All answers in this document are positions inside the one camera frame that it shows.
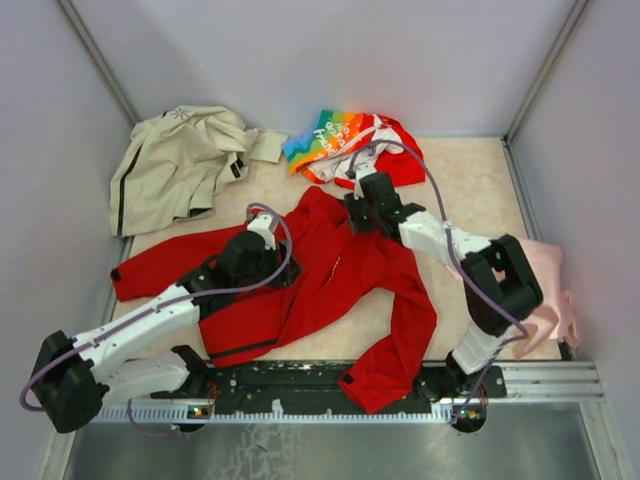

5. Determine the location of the white slotted cable duct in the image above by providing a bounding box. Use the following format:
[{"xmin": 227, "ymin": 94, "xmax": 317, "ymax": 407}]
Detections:
[{"xmin": 92, "ymin": 399, "xmax": 454, "ymax": 426}]

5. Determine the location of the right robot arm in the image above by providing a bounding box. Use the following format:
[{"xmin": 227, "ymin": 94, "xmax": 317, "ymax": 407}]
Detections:
[{"xmin": 344, "ymin": 167, "xmax": 543, "ymax": 396}]

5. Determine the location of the left aluminium frame post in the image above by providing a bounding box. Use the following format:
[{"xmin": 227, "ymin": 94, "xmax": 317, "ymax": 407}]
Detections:
[{"xmin": 54, "ymin": 0, "xmax": 140, "ymax": 127}]

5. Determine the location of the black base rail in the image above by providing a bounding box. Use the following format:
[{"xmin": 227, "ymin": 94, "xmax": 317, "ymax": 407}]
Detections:
[{"xmin": 151, "ymin": 361, "xmax": 479, "ymax": 414}]

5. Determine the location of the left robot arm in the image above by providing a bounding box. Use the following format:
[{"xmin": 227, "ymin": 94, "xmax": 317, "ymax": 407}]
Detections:
[{"xmin": 26, "ymin": 230, "xmax": 297, "ymax": 433}]

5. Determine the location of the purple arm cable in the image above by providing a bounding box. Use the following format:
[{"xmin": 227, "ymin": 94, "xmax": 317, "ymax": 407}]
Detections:
[
  {"xmin": 18, "ymin": 202, "xmax": 295, "ymax": 438},
  {"xmin": 345, "ymin": 138, "xmax": 531, "ymax": 426}
]

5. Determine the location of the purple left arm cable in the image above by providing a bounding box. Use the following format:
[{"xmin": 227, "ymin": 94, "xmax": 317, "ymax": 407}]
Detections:
[{"xmin": 18, "ymin": 202, "xmax": 295, "ymax": 438}]

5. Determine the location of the red jacket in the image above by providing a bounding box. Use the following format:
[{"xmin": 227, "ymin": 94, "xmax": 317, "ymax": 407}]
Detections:
[{"xmin": 109, "ymin": 185, "xmax": 439, "ymax": 415}]

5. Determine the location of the rainbow white red garment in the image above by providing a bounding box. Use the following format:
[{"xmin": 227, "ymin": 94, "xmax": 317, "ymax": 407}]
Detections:
[{"xmin": 282, "ymin": 110, "xmax": 426, "ymax": 189}]

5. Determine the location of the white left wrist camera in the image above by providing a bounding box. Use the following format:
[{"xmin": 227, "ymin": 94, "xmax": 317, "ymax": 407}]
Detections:
[{"xmin": 247, "ymin": 211, "xmax": 278, "ymax": 250}]

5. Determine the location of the pink satin cloth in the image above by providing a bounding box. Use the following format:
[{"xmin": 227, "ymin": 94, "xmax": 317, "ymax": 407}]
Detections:
[{"xmin": 512, "ymin": 238, "xmax": 579, "ymax": 359}]

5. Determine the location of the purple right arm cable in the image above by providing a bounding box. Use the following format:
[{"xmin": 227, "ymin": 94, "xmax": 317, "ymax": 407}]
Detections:
[{"xmin": 345, "ymin": 138, "xmax": 531, "ymax": 426}]

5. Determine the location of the beige jacket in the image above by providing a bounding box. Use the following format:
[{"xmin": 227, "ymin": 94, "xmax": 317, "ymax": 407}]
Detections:
[{"xmin": 109, "ymin": 105, "xmax": 287, "ymax": 238}]

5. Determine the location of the right aluminium frame post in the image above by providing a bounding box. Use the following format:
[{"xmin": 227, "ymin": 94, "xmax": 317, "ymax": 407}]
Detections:
[{"xmin": 503, "ymin": 0, "xmax": 592, "ymax": 147}]

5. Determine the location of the aluminium frame post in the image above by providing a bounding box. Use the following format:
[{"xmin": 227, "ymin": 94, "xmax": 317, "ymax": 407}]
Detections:
[
  {"xmin": 54, "ymin": 0, "xmax": 140, "ymax": 127},
  {"xmin": 503, "ymin": 0, "xmax": 592, "ymax": 147}
]

